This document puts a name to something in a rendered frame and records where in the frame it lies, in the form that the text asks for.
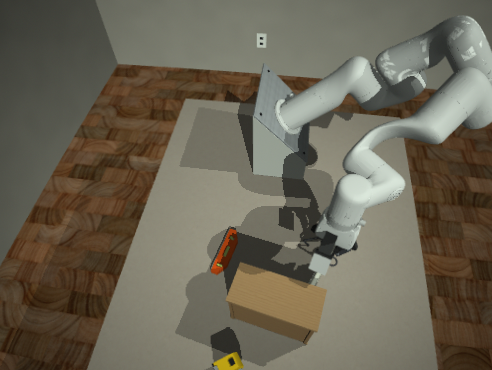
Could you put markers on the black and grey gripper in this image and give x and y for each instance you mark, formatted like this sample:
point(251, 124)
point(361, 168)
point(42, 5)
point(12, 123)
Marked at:
point(345, 240)

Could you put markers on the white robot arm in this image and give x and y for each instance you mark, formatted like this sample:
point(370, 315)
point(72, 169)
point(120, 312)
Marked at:
point(466, 93)

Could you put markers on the orange spirit level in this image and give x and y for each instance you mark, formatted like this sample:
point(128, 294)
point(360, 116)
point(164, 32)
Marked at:
point(225, 254)

